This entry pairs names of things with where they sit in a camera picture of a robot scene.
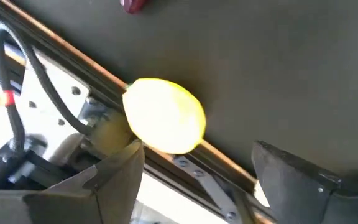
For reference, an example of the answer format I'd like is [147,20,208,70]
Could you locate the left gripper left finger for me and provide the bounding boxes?
[23,139,145,224]

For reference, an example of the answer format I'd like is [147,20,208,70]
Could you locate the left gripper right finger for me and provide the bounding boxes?
[252,140,358,224]

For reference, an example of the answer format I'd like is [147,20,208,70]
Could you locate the yellow lemon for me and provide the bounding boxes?
[122,77,207,155]

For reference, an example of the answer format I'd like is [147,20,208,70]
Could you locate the small purple eggplant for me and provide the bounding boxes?
[119,0,150,15]

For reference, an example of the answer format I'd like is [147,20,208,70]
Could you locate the black table mat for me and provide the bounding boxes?
[11,0,358,187]

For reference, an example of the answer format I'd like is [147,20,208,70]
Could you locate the white metal bracket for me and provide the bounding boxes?
[17,37,96,136]

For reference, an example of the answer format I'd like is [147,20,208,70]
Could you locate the black cable with red tape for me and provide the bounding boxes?
[0,26,27,156]

